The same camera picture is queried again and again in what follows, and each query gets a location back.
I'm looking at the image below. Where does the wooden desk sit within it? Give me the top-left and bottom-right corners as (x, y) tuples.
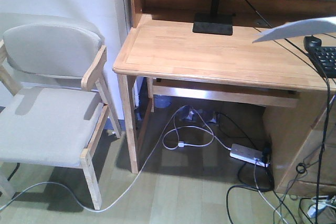
(113, 0), (335, 193)

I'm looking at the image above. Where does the black monitor cable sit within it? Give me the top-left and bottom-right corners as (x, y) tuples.
(241, 0), (274, 28)

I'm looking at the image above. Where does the black keyboard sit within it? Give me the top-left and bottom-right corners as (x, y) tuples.
(303, 36), (335, 78)

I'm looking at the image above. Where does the white power strip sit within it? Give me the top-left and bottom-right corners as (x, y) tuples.
(230, 144), (269, 167)

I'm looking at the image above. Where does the beige wooden chair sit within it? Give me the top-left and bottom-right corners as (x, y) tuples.
(1, 23), (125, 211)

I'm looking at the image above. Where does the white cable on floor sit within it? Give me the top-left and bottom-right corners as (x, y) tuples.
(0, 105), (237, 213)

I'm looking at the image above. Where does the black hanging cable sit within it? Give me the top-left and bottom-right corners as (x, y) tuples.
(282, 37), (332, 224)

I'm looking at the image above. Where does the white paper sheet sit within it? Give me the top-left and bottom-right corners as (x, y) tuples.
(253, 16), (335, 43)

